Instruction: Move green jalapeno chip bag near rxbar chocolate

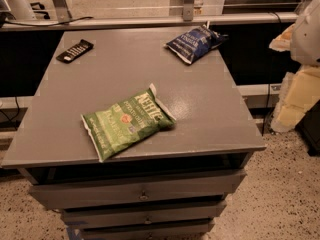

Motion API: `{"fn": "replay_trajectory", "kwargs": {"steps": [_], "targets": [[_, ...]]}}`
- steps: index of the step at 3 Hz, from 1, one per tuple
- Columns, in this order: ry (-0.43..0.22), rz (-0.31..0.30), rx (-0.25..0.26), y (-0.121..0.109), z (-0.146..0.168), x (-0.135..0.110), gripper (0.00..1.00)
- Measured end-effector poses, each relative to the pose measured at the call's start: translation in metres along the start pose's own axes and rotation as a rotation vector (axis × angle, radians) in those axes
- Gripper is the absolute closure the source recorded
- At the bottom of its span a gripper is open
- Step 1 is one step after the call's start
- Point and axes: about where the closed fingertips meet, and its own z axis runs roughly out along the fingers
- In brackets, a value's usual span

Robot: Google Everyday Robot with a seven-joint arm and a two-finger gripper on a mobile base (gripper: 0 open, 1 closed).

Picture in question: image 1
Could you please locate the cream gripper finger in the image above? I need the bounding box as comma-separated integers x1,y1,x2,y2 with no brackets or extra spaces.
269,24,295,52
271,65,320,132

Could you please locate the green jalapeno chip bag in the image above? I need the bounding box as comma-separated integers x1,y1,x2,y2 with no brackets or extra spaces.
81,84,176,163

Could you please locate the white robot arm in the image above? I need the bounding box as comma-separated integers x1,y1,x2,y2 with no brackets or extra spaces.
269,0,320,132

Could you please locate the blue chip bag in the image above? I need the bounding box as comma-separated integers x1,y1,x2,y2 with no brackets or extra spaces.
165,25,228,65

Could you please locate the black rxbar chocolate bar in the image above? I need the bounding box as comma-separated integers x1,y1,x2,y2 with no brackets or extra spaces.
56,39,94,64

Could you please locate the metal railing ledge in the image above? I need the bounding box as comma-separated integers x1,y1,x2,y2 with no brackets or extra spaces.
0,12,298,32

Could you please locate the bottom grey drawer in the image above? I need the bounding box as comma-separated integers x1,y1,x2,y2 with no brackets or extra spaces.
81,219,213,240

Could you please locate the grey drawer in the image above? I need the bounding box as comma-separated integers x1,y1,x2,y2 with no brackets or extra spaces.
62,200,226,229
81,219,213,240
30,169,246,209

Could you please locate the top grey drawer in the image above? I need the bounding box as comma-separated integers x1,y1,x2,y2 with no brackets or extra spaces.
30,169,246,209

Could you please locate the middle grey drawer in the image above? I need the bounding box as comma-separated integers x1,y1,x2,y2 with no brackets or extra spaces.
62,200,226,229

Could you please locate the black office chair base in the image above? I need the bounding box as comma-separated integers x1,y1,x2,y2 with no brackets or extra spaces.
21,0,51,20

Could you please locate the black cable on ledge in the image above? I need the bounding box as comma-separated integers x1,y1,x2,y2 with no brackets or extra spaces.
4,15,94,27

